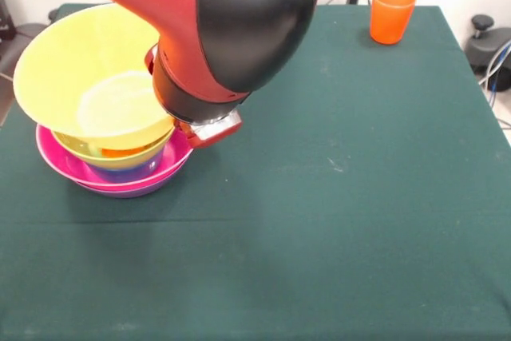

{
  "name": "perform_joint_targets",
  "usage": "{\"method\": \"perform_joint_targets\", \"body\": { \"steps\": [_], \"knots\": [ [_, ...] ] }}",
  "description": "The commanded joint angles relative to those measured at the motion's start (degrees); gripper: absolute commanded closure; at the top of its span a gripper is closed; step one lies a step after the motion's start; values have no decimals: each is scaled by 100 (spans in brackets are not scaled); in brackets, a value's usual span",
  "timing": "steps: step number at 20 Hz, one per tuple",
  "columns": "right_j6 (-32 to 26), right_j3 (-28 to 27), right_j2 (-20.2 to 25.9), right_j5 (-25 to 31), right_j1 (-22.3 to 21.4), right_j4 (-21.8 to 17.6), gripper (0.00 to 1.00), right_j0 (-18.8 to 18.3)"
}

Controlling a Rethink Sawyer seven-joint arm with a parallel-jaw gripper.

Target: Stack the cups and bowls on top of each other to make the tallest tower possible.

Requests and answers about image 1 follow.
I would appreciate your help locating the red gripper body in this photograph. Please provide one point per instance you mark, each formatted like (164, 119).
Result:
(215, 136)

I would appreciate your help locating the yellow-orange cup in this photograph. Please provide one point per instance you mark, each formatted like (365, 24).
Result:
(120, 152)

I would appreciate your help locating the blue bowl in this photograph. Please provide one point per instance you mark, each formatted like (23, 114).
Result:
(123, 173)

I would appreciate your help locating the green bowl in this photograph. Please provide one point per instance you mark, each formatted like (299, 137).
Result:
(120, 161)

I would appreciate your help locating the large pink bowl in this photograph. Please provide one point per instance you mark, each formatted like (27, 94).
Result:
(52, 153)

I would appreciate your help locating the large yellow bowl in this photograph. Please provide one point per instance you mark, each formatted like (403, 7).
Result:
(60, 69)

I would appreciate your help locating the purple bowl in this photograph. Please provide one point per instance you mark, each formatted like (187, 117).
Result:
(131, 194)

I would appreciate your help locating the dark green tablecloth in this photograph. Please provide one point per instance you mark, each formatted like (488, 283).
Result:
(319, 217)

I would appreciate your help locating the orange cup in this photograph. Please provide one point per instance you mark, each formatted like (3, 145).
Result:
(391, 17)

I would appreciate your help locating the dark grey equipment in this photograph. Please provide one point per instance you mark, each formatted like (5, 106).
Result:
(5, 21)

